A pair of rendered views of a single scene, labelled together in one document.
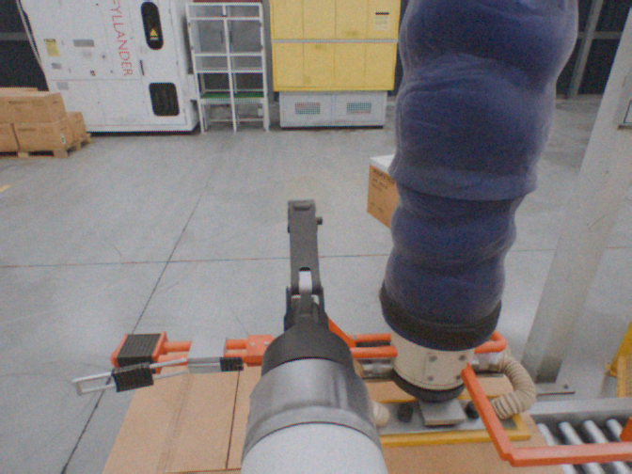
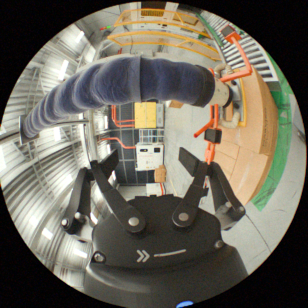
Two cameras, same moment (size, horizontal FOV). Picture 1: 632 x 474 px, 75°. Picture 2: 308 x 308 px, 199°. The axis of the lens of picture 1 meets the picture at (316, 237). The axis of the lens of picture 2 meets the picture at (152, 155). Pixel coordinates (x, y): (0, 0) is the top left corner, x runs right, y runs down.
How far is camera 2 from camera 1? 36 cm
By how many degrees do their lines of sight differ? 33
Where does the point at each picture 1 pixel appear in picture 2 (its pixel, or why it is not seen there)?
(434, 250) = (168, 82)
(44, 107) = (157, 171)
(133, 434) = not seen: hidden behind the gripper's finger
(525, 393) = (225, 65)
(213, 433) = (227, 160)
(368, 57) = (149, 107)
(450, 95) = (100, 89)
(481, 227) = (155, 66)
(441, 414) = (236, 93)
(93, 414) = not seen: hidden behind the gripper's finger
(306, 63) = (150, 120)
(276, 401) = not seen: outside the picture
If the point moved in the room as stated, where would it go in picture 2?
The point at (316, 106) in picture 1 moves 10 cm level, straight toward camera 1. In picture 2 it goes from (159, 118) to (159, 118)
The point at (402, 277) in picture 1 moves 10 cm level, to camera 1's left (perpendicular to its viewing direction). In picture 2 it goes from (185, 96) to (184, 120)
